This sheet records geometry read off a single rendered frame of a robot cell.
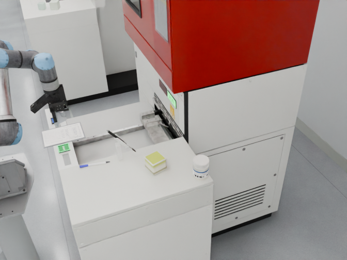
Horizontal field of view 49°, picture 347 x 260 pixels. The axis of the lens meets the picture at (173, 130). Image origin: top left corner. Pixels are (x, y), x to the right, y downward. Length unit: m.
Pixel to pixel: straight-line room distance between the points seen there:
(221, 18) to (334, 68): 1.64
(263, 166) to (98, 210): 1.14
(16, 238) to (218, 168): 1.16
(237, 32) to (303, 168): 1.77
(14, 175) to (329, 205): 2.16
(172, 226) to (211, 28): 0.90
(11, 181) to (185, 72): 0.95
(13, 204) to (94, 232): 0.49
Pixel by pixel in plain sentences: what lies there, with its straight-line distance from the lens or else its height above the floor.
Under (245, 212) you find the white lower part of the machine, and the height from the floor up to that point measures 0.19.
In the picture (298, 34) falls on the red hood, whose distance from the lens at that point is 1.98.
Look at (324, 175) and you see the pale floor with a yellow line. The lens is 3.27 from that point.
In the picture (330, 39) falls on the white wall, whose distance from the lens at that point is 3.17.
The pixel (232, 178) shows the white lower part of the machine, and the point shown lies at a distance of 2.31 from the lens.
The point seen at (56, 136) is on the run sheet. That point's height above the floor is 0.96.
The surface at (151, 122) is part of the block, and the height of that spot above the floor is 0.91.
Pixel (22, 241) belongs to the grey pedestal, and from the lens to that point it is 2.32.
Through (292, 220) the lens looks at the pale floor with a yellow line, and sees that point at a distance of 2.89.
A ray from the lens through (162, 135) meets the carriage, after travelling 2.07.
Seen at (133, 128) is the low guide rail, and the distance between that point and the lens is 2.20.
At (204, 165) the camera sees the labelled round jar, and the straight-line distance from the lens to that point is 1.63.
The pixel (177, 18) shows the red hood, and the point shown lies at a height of 1.58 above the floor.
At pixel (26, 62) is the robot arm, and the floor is 1.43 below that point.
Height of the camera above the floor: 2.16
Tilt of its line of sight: 37 degrees down
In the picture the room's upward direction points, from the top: 2 degrees counter-clockwise
